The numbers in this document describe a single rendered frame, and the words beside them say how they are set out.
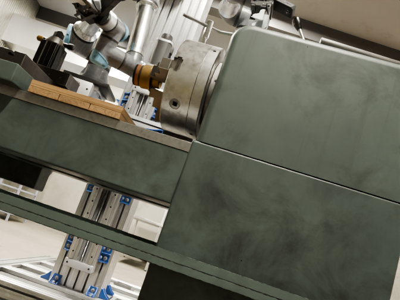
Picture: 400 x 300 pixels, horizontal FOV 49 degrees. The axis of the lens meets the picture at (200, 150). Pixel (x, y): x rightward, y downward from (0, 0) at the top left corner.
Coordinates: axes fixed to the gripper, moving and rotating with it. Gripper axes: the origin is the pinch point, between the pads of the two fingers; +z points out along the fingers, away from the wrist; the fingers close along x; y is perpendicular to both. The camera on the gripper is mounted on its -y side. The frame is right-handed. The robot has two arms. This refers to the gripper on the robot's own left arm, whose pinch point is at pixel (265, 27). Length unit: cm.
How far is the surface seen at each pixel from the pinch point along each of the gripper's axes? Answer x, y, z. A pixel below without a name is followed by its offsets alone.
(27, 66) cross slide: 8, 67, 47
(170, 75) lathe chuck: 7.2, 23.0, 39.2
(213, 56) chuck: 8.9, 11.8, 30.0
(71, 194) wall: -668, 387, -265
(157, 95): -7.6, 30.3, 34.6
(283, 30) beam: -233, 10, -318
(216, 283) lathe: -3, -5, 95
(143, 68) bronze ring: -0.3, 35.7, 30.4
